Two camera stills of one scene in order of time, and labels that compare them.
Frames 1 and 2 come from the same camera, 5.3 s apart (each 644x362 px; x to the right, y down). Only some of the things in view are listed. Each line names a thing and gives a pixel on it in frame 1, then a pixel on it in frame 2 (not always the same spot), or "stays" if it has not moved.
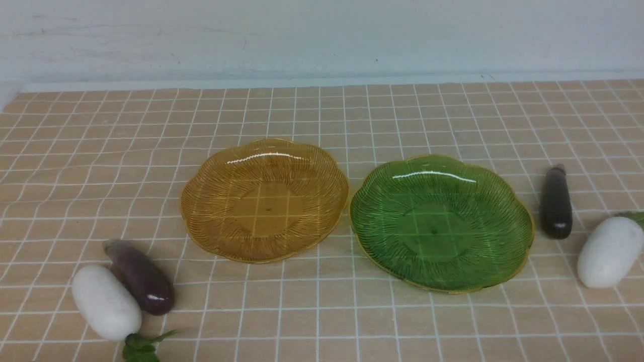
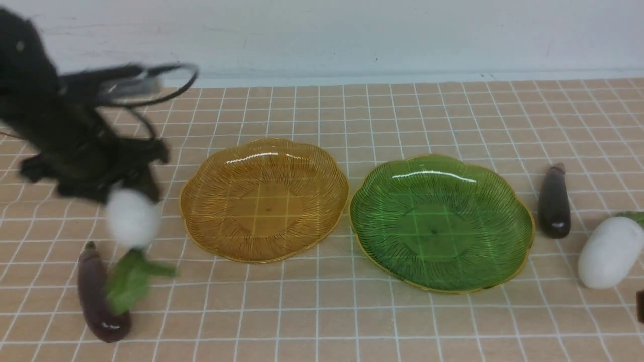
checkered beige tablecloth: (79, 168) stays
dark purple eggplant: (556, 214) stays
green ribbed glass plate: (437, 223) stays
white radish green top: (610, 252) stays
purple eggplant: (151, 285) -> (104, 324)
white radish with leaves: (106, 304) -> (133, 217)
